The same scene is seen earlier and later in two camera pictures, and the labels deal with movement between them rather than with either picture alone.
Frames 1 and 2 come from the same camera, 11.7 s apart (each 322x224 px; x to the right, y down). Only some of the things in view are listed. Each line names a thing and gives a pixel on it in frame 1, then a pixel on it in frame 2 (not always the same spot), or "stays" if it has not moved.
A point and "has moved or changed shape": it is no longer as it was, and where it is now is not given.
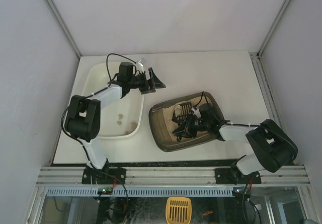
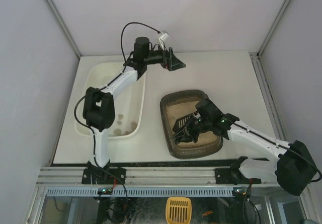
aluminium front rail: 57,175 stays
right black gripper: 187,126 stays
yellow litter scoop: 178,210 stays
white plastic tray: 123,118 stays
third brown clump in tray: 134,125 stays
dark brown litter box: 162,126 to 176,106
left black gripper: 148,82 to 168,59
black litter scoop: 186,109 has moved or changed shape
